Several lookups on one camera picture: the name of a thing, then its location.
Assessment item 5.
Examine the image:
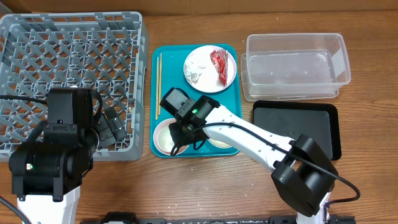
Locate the white napkin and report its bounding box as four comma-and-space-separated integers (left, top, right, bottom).
183, 53, 206, 84

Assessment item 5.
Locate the grey bowl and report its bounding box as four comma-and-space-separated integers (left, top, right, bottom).
208, 139, 231, 149

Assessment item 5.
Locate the red snack wrapper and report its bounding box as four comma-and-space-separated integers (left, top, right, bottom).
210, 49, 228, 86

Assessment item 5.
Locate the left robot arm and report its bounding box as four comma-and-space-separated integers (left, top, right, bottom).
1, 88, 127, 223

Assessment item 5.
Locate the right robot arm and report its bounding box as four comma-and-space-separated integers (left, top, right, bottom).
160, 88, 338, 223

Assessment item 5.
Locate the large white plate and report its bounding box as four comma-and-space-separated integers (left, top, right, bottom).
189, 45, 237, 93

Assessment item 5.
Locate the small white pink bowl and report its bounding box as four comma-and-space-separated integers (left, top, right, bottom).
152, 118, 176, 156

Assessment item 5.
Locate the teal serving tray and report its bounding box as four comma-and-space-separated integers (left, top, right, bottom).
150, 44, 242, 158

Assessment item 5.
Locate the left wooden chopstick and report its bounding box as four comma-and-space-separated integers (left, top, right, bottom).
155, 57, 159, 120

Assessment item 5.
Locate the grey dish rack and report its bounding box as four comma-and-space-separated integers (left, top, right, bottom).
1, 12, 149, 162

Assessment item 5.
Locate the clear plastic bin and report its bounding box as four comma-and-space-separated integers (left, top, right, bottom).
240, 33, 351, 101

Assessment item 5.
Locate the black tray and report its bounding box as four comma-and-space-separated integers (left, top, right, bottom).
252, 101, 342, 161

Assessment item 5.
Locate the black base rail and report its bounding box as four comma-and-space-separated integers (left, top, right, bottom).
80, 215, 356, 224

